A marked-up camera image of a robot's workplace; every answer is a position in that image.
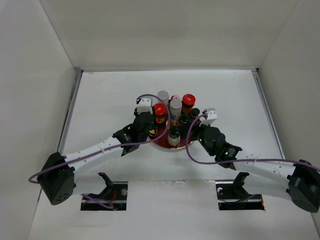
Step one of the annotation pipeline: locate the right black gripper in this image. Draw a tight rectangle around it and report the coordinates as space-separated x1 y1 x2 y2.
177 119 215 157

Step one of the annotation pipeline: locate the black cap grinder bottle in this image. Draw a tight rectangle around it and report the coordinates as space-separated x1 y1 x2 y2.
178 113 191 125
167 125 181 147

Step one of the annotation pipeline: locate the black cap brown spice bottle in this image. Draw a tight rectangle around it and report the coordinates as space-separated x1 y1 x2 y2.
191 108 200 119

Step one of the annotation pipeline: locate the red lid sauce jar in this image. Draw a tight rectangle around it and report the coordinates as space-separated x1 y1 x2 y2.
181 93 196 114
152 102 167 125

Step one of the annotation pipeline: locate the white lid spice jar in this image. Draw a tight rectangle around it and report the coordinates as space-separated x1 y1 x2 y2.
169 99 182 124

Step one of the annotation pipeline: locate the silver lid blue label jar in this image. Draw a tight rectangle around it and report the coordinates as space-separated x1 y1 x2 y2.
157 90 169 106

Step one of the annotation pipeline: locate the small yellow liquid bottle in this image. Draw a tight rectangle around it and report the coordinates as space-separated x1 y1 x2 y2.
148 128 157 137

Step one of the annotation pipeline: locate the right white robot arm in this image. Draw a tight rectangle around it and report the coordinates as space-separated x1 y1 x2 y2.
178 118 320 213

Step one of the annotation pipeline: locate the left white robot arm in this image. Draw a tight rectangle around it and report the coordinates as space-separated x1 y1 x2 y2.
36 112 156 206

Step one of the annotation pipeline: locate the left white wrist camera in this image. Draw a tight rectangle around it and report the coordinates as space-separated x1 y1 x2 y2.
136 96 153 115

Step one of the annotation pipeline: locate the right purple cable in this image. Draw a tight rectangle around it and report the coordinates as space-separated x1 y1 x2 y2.
185 112 320 173

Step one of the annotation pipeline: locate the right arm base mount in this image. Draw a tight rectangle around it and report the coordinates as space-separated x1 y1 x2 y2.
215 172 265 211

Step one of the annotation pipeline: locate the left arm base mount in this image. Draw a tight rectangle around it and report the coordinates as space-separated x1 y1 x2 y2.
80 172 129 211

